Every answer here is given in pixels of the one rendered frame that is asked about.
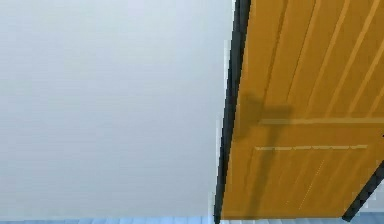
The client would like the orange wooden room door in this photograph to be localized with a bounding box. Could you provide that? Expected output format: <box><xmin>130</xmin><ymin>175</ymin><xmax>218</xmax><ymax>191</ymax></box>
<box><xmin>213</xmin><ymin>0</ymin><xmax>384</xmax><ymax>224</ymax></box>

